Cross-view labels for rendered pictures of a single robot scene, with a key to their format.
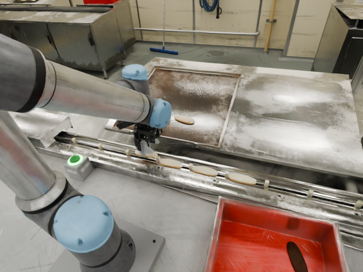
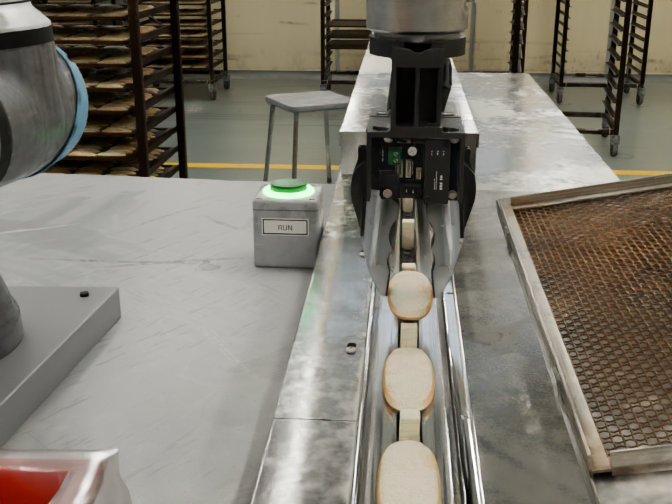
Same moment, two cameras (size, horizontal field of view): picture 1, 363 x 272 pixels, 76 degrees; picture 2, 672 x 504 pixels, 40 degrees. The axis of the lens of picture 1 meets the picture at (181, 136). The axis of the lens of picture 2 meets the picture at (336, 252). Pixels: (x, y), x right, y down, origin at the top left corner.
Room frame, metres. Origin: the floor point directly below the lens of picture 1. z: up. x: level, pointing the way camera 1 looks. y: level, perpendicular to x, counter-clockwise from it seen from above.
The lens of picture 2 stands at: (0.40, -0.51, 1.16)
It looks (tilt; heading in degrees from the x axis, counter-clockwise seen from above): 19 degrees down; 72
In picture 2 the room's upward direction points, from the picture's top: straight up
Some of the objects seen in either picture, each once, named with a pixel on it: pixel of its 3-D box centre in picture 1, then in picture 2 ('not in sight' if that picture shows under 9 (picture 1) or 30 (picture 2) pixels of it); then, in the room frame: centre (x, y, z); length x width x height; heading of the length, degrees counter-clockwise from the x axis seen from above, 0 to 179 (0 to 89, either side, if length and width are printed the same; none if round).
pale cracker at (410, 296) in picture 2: (146, 153); (410, 290); (0.68, 0.15, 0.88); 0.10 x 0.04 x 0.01; 68
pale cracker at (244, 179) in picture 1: (242, 178); not in sight; (0.54, -0.21, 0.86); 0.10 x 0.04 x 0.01; 68
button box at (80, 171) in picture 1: (80, 169); (291, 239); (0.66, 0.42, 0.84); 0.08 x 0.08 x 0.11; 68
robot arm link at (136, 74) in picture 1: (136, 84); not in sight; (0.67, 0.13, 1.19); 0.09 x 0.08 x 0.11; 145
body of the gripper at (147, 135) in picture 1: (146, 124); (415, 118); (0.67, 0.12, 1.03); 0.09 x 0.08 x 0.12; 68
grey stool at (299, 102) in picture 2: not in sight; (311, 147); (1.58, 3.45, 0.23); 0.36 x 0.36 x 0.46; 8
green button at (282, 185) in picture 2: (75, 160); (288, 189); (0.65, 0.42, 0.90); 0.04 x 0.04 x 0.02
